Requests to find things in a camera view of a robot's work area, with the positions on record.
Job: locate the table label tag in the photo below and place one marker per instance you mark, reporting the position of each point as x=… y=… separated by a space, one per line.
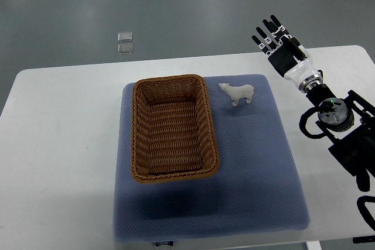
x=164 y=243

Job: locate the white bear figurine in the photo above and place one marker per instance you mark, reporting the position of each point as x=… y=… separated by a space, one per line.
x=238 y=92

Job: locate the brown wicker basket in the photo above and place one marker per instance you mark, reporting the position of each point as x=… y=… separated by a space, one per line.
x=172 y=130

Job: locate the blue quilted mat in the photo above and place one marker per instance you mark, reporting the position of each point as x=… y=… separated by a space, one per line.
x=256 y=189

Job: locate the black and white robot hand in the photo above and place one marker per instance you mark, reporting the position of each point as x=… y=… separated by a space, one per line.
x=287 y=55

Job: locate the black table control panel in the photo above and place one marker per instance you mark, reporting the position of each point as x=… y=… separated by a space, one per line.
x=363 y=240

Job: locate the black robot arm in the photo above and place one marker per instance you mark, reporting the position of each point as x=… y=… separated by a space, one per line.
x=348 y=123

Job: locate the upper floor metal plate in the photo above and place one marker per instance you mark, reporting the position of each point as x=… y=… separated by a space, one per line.
x=125 y=36

